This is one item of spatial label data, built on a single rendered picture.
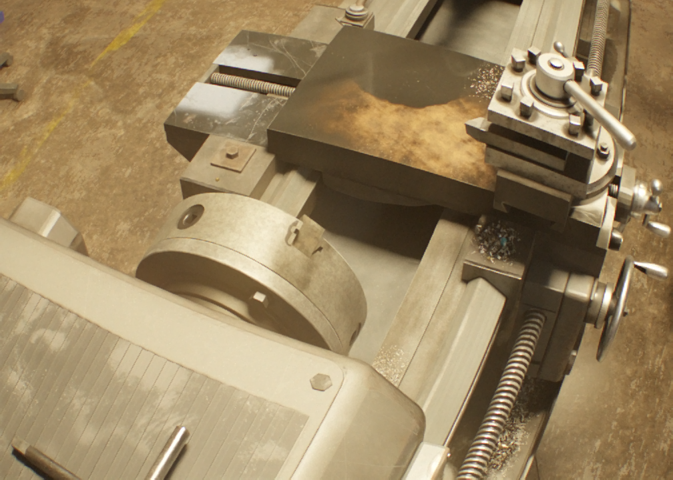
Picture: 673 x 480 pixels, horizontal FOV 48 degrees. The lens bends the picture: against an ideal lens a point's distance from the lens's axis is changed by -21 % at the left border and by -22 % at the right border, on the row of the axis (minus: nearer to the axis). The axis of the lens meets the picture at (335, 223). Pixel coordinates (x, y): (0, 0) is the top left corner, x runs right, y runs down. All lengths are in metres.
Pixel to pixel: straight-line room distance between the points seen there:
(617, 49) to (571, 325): 1.39
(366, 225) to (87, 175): 1.43
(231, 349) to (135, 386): 0.09
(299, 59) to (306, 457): 1.13
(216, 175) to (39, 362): 0.81
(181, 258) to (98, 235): 1.71
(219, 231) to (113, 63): 2.39
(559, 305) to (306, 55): 0.66
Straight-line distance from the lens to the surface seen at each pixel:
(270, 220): 0.93
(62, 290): 0.75
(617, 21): 2.85
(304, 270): 0.91
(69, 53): 3.46
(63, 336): 0.72
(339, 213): 1.58
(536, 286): 1.42
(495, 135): 1.20
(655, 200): 1.49
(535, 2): 1.99
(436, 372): 1.24
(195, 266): 0.92
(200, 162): 1.48
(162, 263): 0.95
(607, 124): 1.12
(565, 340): 1.51
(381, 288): 1.49
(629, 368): 2.34
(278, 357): 0.67
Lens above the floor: 1.90
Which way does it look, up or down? 49 degrees down
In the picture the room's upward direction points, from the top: 2 degrees counter-clockwise
